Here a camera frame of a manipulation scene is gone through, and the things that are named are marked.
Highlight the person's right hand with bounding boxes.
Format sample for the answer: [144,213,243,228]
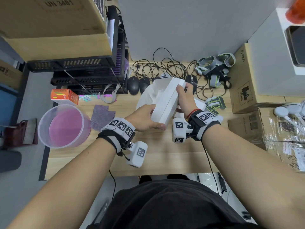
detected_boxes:
[176,82,203,118]

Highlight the person's left hand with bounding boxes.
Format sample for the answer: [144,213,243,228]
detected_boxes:
[124,104,166,132]

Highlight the white insert tray with holes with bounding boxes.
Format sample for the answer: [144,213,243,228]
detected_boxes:
[175,97,207,120]

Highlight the white cardboard box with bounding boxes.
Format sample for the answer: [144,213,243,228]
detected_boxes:
[136,77,186,124]

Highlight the grey green strap pair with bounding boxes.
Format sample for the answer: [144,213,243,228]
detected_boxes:
[204,96,227,115]

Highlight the person's left forearm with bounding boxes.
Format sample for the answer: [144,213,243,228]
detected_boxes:
[7,138,117,229]

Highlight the person's right forearm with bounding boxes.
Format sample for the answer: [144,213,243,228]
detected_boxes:
[202,130,305,229]

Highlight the tape-wrapped cardboard box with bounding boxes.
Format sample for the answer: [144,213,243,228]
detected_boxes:
[227,107,305,173]

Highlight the cardboard box with black print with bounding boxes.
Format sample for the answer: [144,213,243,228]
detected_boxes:
[228,43,288,115]

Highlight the person's black clothing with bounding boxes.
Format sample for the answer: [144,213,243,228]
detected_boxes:
[85,174,262,229]

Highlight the brown cardboard box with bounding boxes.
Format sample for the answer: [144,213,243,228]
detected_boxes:
[0,60,24,91]

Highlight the black angular gaming mouse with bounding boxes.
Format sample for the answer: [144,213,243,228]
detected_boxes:
[185,74,198,94]

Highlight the marker-printed black wrist band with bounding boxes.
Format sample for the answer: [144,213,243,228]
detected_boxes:
[187,111,224,141]
[96,117,136,153]

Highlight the plain black computer mouse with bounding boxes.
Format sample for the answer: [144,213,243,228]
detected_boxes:
[127,76,140,96]
[139,77,151,94]

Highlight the grey ribbon loop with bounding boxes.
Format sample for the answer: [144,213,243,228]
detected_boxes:
[99,83,121,104]

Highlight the purple cloth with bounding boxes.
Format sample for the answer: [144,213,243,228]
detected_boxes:
[90,105,117,132]

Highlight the row of black computer mice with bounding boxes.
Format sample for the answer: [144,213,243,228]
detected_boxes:
[131,47,229,101]

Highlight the pile of colourful plastic clips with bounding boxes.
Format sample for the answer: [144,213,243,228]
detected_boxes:
[78,94,100,102]

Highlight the purple ribbed plastic pieces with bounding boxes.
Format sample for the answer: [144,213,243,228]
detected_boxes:
[112,49,130,77]

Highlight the clear plastic bucket pink bottom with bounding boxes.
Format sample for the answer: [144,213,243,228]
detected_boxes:
[37,104,92,149]

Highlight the orange carton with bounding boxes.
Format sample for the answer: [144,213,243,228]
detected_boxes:
[50,89,79,106]

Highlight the black power adapter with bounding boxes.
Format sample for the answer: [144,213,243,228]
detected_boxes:
[218,175,227,195]

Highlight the dark red dustpan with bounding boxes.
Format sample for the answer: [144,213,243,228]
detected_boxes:
[3,118,38,148]

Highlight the black flat device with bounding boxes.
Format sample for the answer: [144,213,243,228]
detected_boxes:
[285,25,305,66]

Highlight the orange round object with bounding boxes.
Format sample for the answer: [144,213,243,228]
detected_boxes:
[285,0,305,22]

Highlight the dark grey rounded object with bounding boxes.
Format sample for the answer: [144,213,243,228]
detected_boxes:
[0,150,22,174]

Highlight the red string bracelet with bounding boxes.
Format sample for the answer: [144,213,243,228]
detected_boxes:
[186,109,202,121]

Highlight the pile of grey green straps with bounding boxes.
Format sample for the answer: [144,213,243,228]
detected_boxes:
[195,52,236,89]

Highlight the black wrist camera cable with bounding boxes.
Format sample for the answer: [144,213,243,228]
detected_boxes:
[201,140,220,195]
[108,169,117,199]

